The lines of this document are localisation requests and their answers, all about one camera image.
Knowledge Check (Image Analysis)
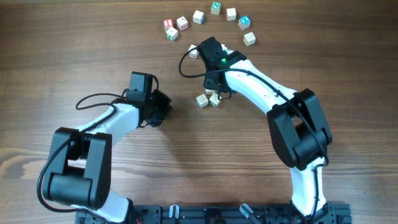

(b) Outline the wooden block blue E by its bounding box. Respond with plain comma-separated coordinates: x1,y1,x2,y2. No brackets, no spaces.
193,10,205,24

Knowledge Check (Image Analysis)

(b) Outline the wooden block blue side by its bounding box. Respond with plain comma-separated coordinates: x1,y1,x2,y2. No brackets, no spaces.
196,94,209,108

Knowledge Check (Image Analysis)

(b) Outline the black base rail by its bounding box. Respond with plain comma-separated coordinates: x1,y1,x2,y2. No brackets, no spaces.
75,203,353,224

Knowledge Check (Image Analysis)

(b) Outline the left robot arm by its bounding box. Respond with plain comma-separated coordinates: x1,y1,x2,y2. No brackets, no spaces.
36,72,172,223

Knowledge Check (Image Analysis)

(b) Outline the wooden block green N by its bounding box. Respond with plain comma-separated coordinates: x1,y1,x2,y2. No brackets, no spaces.
211,1,221,15

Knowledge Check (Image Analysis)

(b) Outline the wooden block red Q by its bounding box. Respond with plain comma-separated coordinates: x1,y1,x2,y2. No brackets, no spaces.
205,89,215,95

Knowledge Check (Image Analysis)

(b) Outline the wooden block number 3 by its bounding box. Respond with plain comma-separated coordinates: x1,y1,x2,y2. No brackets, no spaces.
243,32,256,46

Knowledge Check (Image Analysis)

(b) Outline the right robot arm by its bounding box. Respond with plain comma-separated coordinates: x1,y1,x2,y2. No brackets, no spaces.
198,37,332,218

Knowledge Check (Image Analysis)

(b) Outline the wooden block red I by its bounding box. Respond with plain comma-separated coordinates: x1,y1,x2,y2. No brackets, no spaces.
163,19,174,32

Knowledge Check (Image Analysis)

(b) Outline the wooden block yellow side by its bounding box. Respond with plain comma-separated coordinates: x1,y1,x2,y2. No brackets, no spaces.
209,93,221,107

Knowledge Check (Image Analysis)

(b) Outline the wooden block teal butterfly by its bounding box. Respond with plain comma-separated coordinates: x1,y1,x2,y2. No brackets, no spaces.
166,27,178,41

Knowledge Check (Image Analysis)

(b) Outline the wooden block letter Z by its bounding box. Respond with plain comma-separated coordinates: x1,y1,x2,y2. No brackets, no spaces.
188,45,199,58

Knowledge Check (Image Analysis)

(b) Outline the plain wooden picture block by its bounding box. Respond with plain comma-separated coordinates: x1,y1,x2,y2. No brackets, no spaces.
226,8,237,21

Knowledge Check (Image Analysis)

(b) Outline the wooden block blue X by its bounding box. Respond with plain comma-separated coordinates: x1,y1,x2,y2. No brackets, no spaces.
238,15,251,30

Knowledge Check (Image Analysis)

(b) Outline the wooden block red 6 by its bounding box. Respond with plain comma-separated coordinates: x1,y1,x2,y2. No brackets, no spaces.
177,16,189,30

